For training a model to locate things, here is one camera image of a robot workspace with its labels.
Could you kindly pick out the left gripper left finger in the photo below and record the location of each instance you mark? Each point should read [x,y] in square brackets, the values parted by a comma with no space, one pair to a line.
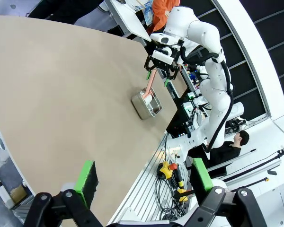
[85,182]

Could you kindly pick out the seated person with black hair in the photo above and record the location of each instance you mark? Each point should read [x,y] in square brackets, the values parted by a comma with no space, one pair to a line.
[227,151]

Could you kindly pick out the black tripod stand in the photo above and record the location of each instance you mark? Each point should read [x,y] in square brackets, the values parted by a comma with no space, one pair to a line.
[279,152]

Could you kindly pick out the white side table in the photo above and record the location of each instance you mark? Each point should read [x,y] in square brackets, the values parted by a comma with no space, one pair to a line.
[130,19]

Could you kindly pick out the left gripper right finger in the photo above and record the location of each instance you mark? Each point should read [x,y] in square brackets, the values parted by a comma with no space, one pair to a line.
[201,177]

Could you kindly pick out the yellow emergency stop button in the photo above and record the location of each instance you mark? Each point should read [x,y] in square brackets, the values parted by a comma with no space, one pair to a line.
[165,169]

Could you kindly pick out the square metal tin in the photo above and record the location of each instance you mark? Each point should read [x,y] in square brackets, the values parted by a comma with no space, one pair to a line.
[142,108]

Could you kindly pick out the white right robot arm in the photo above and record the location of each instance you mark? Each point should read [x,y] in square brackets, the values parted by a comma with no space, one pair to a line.
[213,94]

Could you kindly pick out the cardboard box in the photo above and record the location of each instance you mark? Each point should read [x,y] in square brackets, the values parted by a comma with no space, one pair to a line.
[17,192]

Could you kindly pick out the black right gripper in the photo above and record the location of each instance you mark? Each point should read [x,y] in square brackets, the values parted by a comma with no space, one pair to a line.
[164,67]

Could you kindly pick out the person in orange top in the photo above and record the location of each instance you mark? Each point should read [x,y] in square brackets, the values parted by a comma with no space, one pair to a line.
[161,11]

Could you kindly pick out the aluminium profile frame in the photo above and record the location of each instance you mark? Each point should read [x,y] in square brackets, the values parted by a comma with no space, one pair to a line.
[142,186]

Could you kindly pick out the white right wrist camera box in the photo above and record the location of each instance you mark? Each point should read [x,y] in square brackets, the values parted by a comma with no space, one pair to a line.
[162,56]

